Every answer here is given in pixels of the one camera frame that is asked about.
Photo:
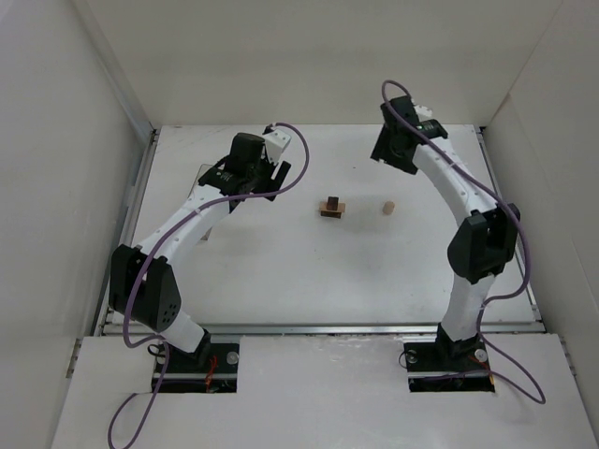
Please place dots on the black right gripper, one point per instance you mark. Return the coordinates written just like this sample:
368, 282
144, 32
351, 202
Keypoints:
387, 150

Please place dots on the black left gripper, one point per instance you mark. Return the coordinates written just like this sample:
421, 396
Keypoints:
279, 182

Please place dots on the light wood cylinder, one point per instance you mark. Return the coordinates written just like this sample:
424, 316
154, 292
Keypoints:
388, 208

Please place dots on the light long wood block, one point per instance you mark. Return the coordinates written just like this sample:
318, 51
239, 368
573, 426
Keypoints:
325, 209

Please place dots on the dark brown wood cube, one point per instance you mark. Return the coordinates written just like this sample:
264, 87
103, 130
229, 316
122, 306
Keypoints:
336, 200

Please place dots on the dark brown L block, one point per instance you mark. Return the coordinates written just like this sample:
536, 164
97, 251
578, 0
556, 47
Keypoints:
331, 214

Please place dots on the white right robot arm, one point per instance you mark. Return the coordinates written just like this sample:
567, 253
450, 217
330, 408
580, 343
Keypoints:
483, 244

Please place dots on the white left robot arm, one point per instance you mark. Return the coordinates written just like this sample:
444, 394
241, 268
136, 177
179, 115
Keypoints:
143, 284

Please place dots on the clear plastic box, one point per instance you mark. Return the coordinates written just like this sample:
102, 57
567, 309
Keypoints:
206, 213

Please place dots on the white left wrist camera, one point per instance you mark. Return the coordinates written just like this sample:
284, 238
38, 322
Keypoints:
275, 143

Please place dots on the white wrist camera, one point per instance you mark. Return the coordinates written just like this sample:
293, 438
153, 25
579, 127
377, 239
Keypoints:
423, 113
275, 143

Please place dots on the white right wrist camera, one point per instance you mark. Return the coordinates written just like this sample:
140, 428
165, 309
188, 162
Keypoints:
423, 113

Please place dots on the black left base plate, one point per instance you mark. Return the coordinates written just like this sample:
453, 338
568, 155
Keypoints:
221, 359

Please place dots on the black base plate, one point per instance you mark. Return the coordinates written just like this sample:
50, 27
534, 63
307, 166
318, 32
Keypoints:
221, 359
429, 357

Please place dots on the aluminium frame rail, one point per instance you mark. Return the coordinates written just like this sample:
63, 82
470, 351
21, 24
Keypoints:
361, 329

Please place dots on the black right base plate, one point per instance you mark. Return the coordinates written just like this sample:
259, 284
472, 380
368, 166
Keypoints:
429, 357

